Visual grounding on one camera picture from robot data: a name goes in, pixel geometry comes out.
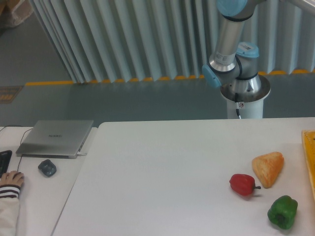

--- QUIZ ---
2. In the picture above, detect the person's right hand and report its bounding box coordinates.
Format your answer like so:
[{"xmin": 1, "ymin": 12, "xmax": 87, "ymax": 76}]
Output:
[{"xmin": 0, "ymin": 171, "xmax": 24, "ymax": 187}]

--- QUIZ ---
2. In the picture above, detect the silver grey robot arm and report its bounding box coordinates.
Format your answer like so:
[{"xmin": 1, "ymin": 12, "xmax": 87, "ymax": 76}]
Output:
[{"xmin": 209, "ymin": 0, "xmax": 315, "ymax": 75}]

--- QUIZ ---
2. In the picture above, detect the red bell pepper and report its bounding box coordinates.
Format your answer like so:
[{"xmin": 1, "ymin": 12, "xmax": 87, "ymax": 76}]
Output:
[{"xmin": 229, "ymin": 174, "xmax": 261, "ymax": 196}]

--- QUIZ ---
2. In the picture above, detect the green bell pepper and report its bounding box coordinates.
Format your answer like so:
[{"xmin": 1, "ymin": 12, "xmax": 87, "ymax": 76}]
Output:
[{"xmin": 267, "ymin": 195, "xmax": 298, "ymax": 230}]

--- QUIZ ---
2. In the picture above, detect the striped cuff cream sleeve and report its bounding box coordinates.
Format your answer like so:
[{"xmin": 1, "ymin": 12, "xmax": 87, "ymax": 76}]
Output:
[{"xmin": 0, "ymin": 184, "xmax": 20, "ymax": 236}]

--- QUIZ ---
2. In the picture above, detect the black keyboard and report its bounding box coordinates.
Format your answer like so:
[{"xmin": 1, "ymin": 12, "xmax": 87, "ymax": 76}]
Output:
[{"xmin": 0, "ymin": 150, "xmax": 12, "ymax": 177}]

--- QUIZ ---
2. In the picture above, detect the dark earbuds case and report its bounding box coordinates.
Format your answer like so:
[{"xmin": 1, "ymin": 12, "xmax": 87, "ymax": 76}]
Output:
[{"xmin": 38, "ymin": 159, "xmax": 57, "ymax": 177}]

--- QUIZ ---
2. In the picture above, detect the silver closed laptop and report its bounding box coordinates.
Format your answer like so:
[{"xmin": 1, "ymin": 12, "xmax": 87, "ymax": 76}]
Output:
[{"xmin": 16, "ymin": 120, "xmax": 94, "ymax": 158}]

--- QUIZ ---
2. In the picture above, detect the white laptop plug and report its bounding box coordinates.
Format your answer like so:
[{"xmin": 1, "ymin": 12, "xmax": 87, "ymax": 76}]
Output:
[{"xmin": 76, "ymin": 152, "xmax": 87, "ymax": 156}]

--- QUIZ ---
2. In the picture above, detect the white corrugated partition screen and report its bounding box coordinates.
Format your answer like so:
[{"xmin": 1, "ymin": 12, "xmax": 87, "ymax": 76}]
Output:
[{"xmin": 31, "ymin": 0, "xmax": 315, "ymax": 83}]

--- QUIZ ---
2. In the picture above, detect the cardboard box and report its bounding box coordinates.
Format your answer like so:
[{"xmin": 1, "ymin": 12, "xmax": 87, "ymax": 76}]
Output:
[{"xmin": 0, "ymin": 0, "xmax": 33, "ymax": 30}]

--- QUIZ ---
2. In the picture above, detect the orange bread wedge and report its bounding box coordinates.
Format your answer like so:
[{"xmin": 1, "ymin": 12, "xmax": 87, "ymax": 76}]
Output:
[{"xmin": 252, "ymin": 151, "xmax": 284, "ymax": 189}]

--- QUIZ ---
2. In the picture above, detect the yellow woven basket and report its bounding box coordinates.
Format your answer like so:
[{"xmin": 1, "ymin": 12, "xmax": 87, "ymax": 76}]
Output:
[{"xmin": 302, "ymin": 130, "xmax": 315, "ymax": 198}]

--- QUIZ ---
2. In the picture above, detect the black mouse cable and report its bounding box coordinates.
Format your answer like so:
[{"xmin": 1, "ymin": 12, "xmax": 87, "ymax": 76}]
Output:
[{"xmin": 0, "ymin": 124, "xmax": 35, "ymax": 173}]

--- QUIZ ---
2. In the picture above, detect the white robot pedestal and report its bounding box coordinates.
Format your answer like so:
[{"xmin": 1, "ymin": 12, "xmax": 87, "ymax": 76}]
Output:
[{"xmin": 220, "ymin": 75, "xmax": 271, "ymax": 119}]

